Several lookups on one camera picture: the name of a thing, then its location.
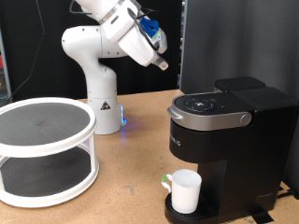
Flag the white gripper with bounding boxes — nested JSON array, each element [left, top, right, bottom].
[[117, 21, 170, 72]]

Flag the white mug green taped handle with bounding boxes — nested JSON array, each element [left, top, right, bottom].
[[161, 168, 203, 215]]

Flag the black Keurig coffee machine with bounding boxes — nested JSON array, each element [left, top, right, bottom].
[[164, 76, 299, 224]]

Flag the black curtain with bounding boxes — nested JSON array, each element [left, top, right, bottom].
[[0, 0, 183, 102]]

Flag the dark grey back panel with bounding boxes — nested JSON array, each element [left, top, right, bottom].
[[179, 0, 299, 200]]

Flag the white two-tier turntable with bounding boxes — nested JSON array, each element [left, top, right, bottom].
[[0, 96, 100, 209]]

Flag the grey metal pole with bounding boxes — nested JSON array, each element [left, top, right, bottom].
[[0, 31, 13, 101]]

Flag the black tape strip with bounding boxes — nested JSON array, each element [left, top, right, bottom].
[[249, 206, 275, 223]]

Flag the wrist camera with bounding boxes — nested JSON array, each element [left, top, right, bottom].
[[138, 16, 169, 54]]

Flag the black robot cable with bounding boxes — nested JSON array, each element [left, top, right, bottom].
[[68, 0, 161, 53]]

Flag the black power cable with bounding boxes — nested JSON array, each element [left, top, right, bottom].
[[276, 186, 295, 200]]

